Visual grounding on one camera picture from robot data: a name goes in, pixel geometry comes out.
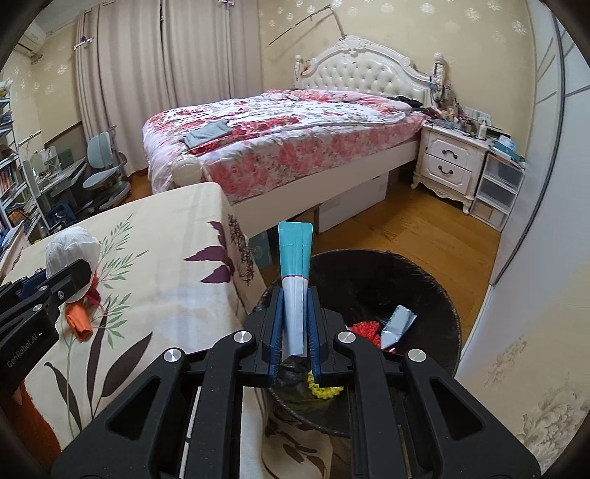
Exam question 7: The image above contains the red wrapper scrap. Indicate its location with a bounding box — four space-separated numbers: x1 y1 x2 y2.
85 272 105 307

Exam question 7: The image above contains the silver foil packet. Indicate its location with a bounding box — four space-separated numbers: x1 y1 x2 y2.
379 305 418 351

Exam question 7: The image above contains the grey desk chair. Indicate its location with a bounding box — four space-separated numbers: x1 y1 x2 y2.
83 131 132 215

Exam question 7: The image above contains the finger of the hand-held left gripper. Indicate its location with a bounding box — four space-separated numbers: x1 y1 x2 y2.
0 271 48 305
28 259 93 318

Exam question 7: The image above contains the trash bin with black bag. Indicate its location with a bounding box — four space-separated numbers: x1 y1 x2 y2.
256 249 462 438

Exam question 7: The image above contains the pink floral bed blanket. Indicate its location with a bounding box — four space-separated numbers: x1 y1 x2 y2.
142 90 427 206

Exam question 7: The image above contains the clear plastic drawer unit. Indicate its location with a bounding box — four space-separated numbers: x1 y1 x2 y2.
471 150 526 231

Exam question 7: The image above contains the red foam net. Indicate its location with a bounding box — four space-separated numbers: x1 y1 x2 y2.
348 321 383 349

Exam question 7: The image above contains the white sliding wardrobe door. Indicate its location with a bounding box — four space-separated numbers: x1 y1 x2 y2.
489 0 590 286

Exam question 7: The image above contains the clutter of small bottles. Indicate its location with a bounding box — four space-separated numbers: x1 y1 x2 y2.
426 83 503 139

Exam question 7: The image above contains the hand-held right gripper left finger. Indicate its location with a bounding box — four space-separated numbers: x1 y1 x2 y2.
51 288 284 479

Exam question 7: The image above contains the orange wrapper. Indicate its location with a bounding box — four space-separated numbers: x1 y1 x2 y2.
65 301 94 344

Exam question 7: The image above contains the bookshelf with books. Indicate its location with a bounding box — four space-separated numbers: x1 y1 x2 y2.
0 78 34 259

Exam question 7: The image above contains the yellow foam net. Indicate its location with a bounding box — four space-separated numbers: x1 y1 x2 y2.
306 372 346 401

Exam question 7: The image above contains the bed with floral quilt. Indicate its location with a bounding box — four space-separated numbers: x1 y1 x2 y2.
173 34 445 235

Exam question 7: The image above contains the grey study desk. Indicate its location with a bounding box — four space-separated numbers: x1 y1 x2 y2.
28 147 89 231

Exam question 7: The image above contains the teal tissue box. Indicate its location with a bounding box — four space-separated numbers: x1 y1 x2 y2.
491 136 526 167

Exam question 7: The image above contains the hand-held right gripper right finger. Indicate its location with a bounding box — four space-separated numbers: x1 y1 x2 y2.
306 290 540 479

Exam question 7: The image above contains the white nightstand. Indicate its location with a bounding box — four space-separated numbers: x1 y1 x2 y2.
412 124 489 215

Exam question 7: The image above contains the green patterned box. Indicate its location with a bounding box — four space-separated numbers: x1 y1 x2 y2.
249 230 274 266

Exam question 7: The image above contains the thin long pole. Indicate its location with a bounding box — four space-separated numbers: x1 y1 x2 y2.
266 4 346 49

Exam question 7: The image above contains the grey folded cloth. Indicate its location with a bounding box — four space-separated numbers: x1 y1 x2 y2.
182 120 232 149

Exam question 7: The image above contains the white air conditioner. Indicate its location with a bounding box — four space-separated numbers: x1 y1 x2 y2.
16 23 48 58

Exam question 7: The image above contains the teal and white tube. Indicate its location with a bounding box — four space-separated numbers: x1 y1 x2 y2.
277 221 315 360

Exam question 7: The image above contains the floral tablecloth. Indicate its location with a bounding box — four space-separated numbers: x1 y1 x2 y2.
0 182 351 479

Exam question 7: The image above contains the white cardboard box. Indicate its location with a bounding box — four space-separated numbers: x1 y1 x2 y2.
318 174 389 233

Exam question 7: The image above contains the white plastic bag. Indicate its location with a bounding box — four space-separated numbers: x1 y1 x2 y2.
45 228 101 279

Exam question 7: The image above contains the beige curtain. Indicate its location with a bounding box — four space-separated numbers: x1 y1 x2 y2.
161 0 263 111
74 7 173 178

